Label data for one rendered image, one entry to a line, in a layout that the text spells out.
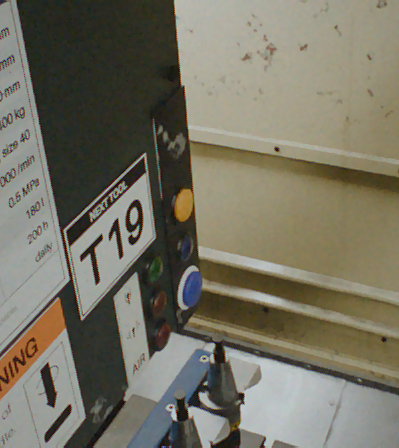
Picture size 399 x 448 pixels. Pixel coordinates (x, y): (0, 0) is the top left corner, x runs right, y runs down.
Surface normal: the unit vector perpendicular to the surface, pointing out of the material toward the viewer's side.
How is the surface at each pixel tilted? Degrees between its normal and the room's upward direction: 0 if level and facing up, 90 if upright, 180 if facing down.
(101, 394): 90
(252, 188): 90
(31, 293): 90
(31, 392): 90
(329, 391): 24
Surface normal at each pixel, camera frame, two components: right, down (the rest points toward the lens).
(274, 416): -0.25, -0.54
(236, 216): -0.44, 0.52
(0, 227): 0.90, 0.20
